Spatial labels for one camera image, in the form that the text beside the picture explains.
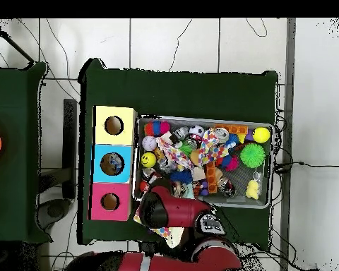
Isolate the crushed red black can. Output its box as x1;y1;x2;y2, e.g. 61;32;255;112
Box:
216;177;237;198

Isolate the large polka dot cloth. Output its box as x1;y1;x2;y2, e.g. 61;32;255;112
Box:
133;205;174;239

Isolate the cream muslin cloth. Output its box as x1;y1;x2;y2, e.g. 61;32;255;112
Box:
166;225;189;249

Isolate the wooden box with three holes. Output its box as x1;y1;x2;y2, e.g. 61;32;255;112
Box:
90;105;138;222

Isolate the shallow clear bin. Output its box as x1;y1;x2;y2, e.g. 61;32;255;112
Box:
131;114;275;210

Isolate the white baseball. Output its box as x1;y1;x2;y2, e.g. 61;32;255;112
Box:
141;135;159;152

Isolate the yellow smiley ball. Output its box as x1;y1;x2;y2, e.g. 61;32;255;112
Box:
141;152;158;169

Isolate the rainbow spiky toy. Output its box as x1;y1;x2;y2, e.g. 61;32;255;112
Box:
145;121;172;137

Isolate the black and white soccer ball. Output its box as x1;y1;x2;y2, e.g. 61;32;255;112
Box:
189;125;206;140

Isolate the small polka dot cloth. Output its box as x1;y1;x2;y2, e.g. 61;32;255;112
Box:
197;131;230;167

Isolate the crushed silver can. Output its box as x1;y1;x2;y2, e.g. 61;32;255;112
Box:
213;128;231;145

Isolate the large green spiky ball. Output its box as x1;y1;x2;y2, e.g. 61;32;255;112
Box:
239;143;267;169

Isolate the yellow rubber duck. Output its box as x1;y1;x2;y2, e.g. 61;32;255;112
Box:
245;179;261;200

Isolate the black flat panel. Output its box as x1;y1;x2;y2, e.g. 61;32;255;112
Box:
62;98;79;200

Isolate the grey floor stand base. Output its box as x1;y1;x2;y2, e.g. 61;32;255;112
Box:
36;168;74;229

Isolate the green covered side table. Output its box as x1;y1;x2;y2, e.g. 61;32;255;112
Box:
0;61;49;243

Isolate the black floor cable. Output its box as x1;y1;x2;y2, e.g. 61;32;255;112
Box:
273;159;339;174

